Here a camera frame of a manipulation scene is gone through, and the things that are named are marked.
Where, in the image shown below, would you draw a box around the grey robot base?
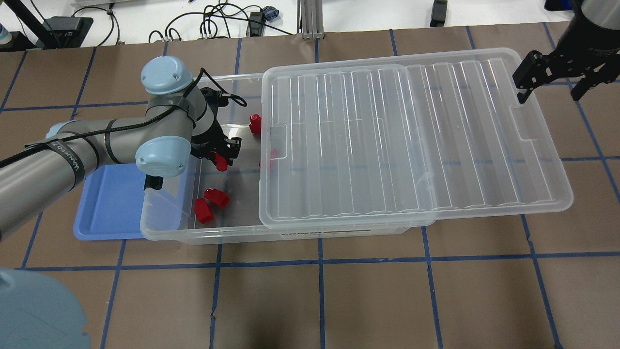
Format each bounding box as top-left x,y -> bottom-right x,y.
0,268 -> 91,349

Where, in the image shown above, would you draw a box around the blue plastic tray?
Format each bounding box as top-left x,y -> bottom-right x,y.
73,163 -> 194,240

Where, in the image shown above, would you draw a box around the aluminium frame post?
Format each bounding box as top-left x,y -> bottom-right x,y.
297,0 -> 325,40

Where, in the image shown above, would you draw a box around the small black box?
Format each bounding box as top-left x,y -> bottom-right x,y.
429,0 -> 448,27

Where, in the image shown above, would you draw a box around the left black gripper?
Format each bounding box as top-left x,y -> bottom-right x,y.
191,124 -> 242,166

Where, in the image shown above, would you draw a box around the black tangled cables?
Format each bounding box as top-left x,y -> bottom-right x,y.
148,2 -> 294,43

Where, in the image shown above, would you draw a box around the black power adapter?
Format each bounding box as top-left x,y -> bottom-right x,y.
42,16 -> 94,48

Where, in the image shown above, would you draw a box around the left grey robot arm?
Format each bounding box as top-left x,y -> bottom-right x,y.
0,56 -> 248,240

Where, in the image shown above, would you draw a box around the black box latch handle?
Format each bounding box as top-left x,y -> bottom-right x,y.
143,174 -> 164,190

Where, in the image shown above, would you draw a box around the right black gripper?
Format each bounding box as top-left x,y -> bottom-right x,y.
513,17 -> 620,104

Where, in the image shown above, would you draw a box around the clear plastic storage box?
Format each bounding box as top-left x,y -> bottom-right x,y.
142,64 -> 434,245

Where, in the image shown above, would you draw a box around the clear plastic box lid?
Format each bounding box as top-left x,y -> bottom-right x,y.
258,47 -> 574,232

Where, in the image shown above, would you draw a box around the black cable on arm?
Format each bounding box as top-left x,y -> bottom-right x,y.
0,68 -> 248,168

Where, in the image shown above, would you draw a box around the red block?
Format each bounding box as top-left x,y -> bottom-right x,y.
267,148 -> 279,171
193,197 -> 215,224
214,153 -> 229,172
248,113 -> 262,135
203,188 -> 231,208

